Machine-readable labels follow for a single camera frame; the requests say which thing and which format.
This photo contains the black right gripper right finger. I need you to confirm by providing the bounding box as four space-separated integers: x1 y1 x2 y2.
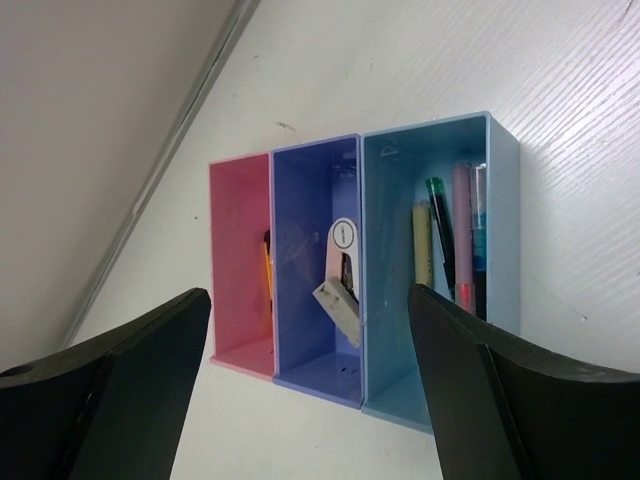
408 284 639 479

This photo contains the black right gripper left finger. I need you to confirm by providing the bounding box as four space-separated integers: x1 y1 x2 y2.
1 288 211 479

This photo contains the grey eraser block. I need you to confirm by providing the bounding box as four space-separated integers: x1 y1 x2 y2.
312 277 361 348

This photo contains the yellow black utility knife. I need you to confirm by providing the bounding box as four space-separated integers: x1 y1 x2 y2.
262 230 273 324

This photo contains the green gel pen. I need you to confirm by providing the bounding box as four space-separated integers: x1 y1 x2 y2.
426 177 455 300

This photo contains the pink highlighter pen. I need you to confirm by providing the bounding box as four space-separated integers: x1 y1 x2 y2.
452 165 475 314

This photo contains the blue green pen pack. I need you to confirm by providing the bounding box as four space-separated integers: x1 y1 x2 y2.
470 164 487 320

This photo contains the yellow highlighter pen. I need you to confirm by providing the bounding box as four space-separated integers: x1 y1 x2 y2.
412 200 433 287

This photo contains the pink blue three-compartment organizer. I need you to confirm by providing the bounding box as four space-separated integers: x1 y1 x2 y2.
209 112 520 431

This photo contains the aluminium rail right edge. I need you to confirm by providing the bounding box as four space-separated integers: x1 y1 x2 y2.
59 0 260 350

